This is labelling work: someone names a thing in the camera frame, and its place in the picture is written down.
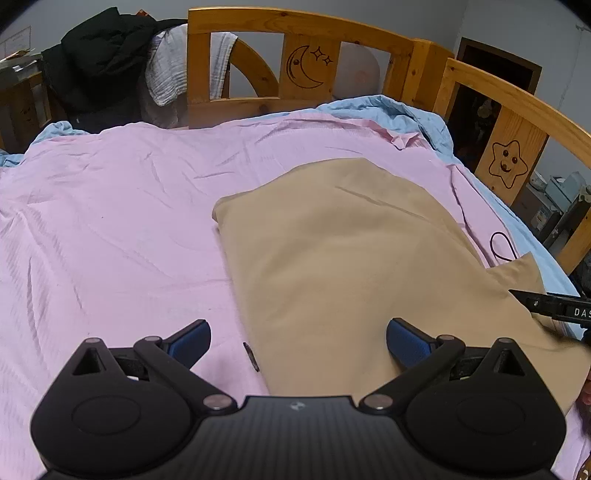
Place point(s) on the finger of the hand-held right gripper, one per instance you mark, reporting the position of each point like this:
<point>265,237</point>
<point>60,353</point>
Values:
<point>531,302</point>

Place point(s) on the tan garment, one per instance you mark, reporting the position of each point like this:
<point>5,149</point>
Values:
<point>346,254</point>

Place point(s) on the black jacket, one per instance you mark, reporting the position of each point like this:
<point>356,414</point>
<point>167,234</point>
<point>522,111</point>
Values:
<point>101,60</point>

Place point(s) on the pink bed sheet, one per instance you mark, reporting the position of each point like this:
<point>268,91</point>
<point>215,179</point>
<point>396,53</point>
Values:
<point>115,221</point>

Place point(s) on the pale green box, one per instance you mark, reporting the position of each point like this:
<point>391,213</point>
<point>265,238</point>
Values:
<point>564,191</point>

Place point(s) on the light blue bed sheet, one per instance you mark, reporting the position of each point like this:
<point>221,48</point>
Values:
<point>378,108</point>

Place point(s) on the wooden bed frame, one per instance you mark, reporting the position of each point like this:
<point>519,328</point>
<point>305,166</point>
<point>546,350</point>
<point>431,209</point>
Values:
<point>295,23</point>

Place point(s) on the dark door frame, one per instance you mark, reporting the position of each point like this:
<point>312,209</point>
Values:
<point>498,69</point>

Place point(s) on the white round object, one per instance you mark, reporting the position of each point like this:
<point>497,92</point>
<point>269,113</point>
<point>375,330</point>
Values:
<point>362,74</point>

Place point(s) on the white muslin cloth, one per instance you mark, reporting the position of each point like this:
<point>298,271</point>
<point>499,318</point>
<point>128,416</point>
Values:
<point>168,69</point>

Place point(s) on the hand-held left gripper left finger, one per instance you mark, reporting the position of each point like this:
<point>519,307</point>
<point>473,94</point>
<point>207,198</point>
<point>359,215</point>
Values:
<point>191,342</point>

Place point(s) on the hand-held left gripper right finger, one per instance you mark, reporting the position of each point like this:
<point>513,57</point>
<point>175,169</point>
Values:
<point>406,342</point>

